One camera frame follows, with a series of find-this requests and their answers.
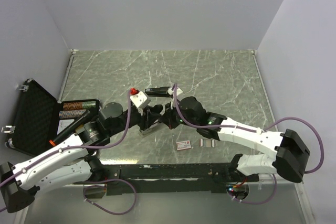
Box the red white staple box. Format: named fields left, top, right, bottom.
left=176, top=141, right=192, bottom=151

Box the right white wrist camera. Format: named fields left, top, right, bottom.
left=167, top=84, right=183, bottom=109

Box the black poker chip case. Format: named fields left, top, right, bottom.
left=2, top=79, right=101, bottom=156

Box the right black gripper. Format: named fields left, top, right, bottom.
left=160, top=99, right=198, bottom=129

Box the silver stapler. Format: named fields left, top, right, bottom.
left=139, top=122, right=162, bottom=137

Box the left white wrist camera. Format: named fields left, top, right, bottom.
left=130, top=88, right=151, bottom=116

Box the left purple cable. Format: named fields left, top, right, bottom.
left=0, top=90, right=138, bottom=216

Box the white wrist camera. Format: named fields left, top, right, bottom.
left=130, top=88, right=151, bottom=116
left=167, top=84, right=183, bottom=109

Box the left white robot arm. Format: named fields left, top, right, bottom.
left=1, top=103, right=163, bottom=213

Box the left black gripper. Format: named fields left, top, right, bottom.
left=108, top=104, right=162, bottom=136

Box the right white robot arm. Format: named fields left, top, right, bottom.
left=160, top=97, right=310, bottom=183

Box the black stapler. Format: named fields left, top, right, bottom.
left=144, top=87, right=171, bottom=98

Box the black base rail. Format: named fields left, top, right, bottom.
left=72, top=163, right=260, bottom=196

